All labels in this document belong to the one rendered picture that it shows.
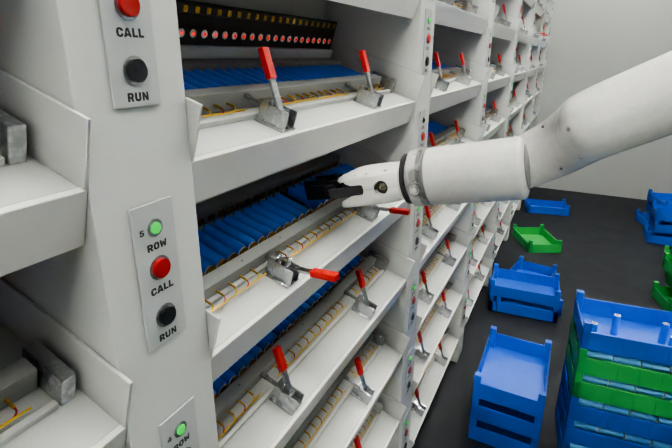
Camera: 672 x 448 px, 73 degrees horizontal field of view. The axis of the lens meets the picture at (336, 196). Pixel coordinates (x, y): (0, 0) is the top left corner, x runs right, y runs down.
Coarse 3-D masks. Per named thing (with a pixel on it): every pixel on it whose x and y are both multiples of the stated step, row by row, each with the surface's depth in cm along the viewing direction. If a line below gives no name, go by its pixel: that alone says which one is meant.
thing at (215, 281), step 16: (320, 208) 73; (336, 208) 75; (304, 224) 67; (320, 224) 71; (336, 224) 73; (272, 240) 61; (288, 240) 63; (240, 256) 56; (256, 256) 57; (224, 272) 52; (240, 272) 54; (256, 272) 56; (208, 288) 49; (224, 288) 52
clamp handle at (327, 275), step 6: (288, 264) 57; (294, 270) 56; (300, 270) 56; (306, 270) 56; (312, 270) 55; (318, 270) 55; (324, 270) 55; (312, 276) 55; (318, 276) 55; (324, 276) 54; (330, 276) 54; (336, 276) 54
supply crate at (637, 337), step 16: (576, 304) 137; (592, 304) 139; (608, 304) 138; (624, 304) 136; (576, 320) 135; (592, 320) 137; (608, 320) 137; (624, 320) 137; (640, 320) 136; (656, 320) 134; (592, 336) 123; (608, 336) 121; (624, 336) 129; (640, 336) 129; (656, 336) 129; (608, 352) 122; (624, 352) 121; (640, 352) 119; (656, 352) 118
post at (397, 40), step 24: (432, 0) 90; (360, 24) 91; (384, 24) 88; (408, 24) 86; (432, 24) 92; (336, 48) 94; (360, 48) 92; (384, 48) 90; (408, 48) 87; (432, 48) 94; (360, 144) 98; (384, 144) 95; (408, 144) 93; (408, 216) 97; (384, 240) 101; (408, 240) 98; (408, 288) 103; (408, 312) 106; (408, 336) 109; (408, 408) 119; (408, 432) 122
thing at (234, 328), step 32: (352, 160) 99; (384, 160) 96; (224, 192) 69; (352, 224) 76; (384, 224) 85; (288, 256) 63; (320, 256) 65; (352, 256) 74; (256, 288) 55; (288, 288) 57; (224, 320) 49; (256, 320) 50; (224, 352) 46
